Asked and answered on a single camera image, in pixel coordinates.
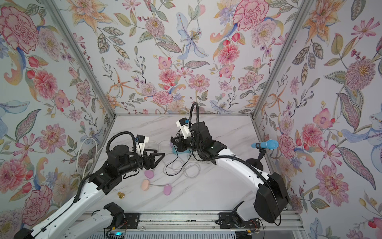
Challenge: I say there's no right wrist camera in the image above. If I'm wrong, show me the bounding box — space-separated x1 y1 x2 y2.
176 118 192 139

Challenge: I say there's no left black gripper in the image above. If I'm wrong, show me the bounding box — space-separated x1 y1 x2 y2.
119 150 166 176

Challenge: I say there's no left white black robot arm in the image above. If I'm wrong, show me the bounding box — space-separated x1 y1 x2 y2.
14 131 165 239

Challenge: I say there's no peach earbud case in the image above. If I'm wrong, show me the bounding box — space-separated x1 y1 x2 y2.
141 179 150 191

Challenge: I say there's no purple earbud case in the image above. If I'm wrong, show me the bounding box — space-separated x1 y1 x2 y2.
163 184 172 196
144 170 154 179

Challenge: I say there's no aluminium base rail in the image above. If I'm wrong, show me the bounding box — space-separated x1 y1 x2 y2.
77 210 305 232

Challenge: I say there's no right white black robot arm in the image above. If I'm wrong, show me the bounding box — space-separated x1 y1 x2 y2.
170 102 289 225

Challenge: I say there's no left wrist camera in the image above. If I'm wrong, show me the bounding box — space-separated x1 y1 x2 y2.
136 134 149 157

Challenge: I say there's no blue microphone on stand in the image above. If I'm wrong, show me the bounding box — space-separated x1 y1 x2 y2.
246 139 279 171

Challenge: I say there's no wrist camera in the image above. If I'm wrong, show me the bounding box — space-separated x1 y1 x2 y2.
136 134 149 157
176 118 192 139

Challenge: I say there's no black charging cable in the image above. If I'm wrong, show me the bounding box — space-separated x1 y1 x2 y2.
165 143 193 177

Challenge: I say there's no small brass knob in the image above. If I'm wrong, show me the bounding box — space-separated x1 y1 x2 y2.
117 192 125 199

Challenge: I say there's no grey cable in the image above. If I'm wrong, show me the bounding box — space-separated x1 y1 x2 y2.
149 155 201 189

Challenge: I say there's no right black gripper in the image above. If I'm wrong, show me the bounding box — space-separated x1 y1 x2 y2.
172 135 206 154

